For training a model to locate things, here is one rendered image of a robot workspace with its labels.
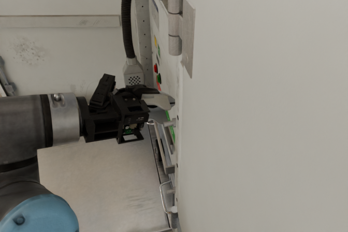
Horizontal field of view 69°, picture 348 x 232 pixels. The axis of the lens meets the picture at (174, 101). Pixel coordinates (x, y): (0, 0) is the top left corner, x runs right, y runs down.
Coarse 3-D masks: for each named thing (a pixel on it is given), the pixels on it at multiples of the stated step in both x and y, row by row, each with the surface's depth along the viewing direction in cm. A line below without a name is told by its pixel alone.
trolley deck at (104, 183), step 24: (72, 144) 96; (96, 144) 96; (120, 144) 96; (144, 144) 96; (48, 168) 88; (72, 168) 88; (96, 168) 88; (120, 168) 88; (144, 168) 88; (72, 192) 81; (96, 192) 81; (120, 192) 81; (144, 192) 81; (96, 216) 75; (120, 216) 75; (144, 216) 75
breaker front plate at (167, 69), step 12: (156, 0) 64; (156, 36) 73; (156, 48) 77; (168, 48) 57; (156, 60) 81; (168, 60) 59; (168, 72) 62; (156, 84) 90; (168, 84) 64; (168, 132) 75; (168, 144) 77
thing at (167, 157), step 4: (160, 124) 93; (160, 128) 92; (160, 132) 90; (160, 136) 92; (164, 136) 89; (164, 140) 87; (164, 144) 86; (164, 148) 85; (168, 152) 83; (168, 156) 82; (168, 160) 81; (168, 164) 80; (172, 176) 76; (172, 180) 75; (172, 184) 75
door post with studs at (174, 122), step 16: (160, 0) 27; (176, 64) 33; (176, 80) 35; (176, 96) 35; (176, 112) 36; (176, 128) 38; (176, 144) 40; (176, 160) 43; (176, 176) 46; (176, 192) 49
